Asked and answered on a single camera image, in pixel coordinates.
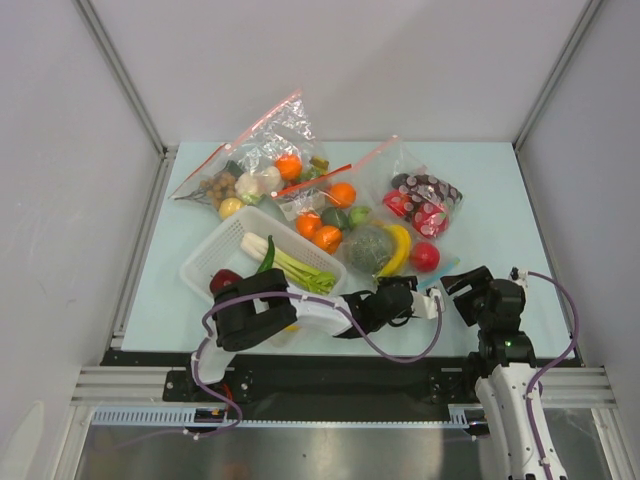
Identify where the large crinkled red zip bag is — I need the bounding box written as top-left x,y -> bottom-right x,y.
229,90 -> 329,190

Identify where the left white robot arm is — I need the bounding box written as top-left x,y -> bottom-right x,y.
184,269 -> 442,400

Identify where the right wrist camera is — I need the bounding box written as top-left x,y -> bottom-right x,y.
509,267 -> 528,289

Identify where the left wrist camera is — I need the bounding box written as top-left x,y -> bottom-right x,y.
412,287 -> 446,320

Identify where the yellow fake egg fruit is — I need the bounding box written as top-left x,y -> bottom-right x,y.
218,197 -> 245,220

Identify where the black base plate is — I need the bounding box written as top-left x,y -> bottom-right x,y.
101,351 -> 479,418

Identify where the white fake cauliflower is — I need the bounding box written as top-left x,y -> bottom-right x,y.
235,166 -> 284,203

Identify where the dark green fake avocado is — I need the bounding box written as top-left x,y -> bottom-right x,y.
320,207 -> 349,231

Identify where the white slotted cable duct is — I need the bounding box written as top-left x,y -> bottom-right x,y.
93,403 -> 484,429

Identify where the white plastic basket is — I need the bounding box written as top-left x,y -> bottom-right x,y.
179,205 -> 349,350

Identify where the green fake chili pepper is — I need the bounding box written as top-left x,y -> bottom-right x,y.
255,235 -> 276,273

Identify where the small bag with brown grapes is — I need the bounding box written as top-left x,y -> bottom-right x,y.
170,144 -> 245,211

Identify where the white fake green onion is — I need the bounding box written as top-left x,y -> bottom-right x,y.
240,232 -> 275,261

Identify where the green fake cabbage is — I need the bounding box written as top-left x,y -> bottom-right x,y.
348,206 -> 372,230

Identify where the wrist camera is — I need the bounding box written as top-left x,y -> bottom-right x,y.
412,287 -> 446,320
509,267 -> 528,289

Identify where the red zip bag with oranges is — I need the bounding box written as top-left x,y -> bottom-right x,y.
272,165 -> 376,250

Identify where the blue zip clear bag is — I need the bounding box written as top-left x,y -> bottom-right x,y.
338,221 -> 460,289

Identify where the red spotted fake strawberry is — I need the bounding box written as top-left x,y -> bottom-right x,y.
382,190 -> 414,217

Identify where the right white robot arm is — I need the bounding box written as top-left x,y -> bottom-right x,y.
441,266 -> 568,479

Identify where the dark red fake apple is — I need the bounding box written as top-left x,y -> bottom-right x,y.
209,269 -> 243,294

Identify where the orange fake orange in bag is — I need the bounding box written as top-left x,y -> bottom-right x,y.
274,154 -> 303,182

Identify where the orange fake tangerine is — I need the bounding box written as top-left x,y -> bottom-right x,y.
312,225 -> 343,255
327,182 -> 357,209
295,212 -> 323,239

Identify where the red zip bag with strawberries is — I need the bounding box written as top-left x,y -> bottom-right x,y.
355,136 -> 464,229

